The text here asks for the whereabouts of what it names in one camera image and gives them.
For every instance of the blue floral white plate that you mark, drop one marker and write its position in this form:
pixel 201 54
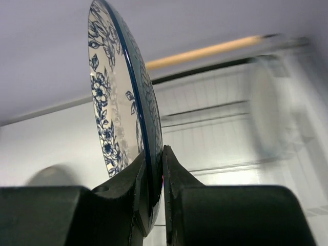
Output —
pixel 125 106

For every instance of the black wire dish rack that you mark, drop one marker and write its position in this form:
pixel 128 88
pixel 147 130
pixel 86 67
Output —
pixel 205 118

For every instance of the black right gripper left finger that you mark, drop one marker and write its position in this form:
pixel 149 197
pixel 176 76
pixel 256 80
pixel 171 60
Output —
pixel 113 213

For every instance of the pale blue plain plate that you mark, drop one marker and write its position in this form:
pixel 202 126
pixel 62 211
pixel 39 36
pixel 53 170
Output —
pixel 272 103

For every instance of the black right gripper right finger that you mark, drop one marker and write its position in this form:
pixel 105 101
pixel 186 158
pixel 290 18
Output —
pixel 197 214

